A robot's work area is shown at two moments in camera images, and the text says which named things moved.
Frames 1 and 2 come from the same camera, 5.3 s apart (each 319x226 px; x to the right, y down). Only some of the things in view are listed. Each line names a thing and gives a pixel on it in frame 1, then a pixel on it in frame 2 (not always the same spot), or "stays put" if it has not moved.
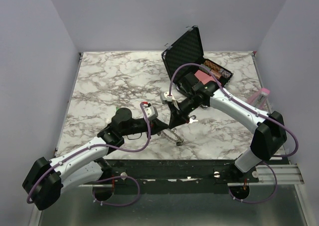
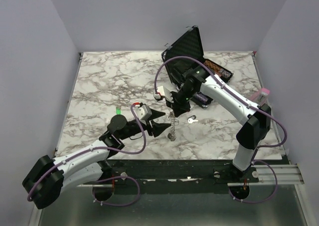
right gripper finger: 177,118 -> 180,109
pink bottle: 258,99 stays put
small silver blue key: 192,119 stays put
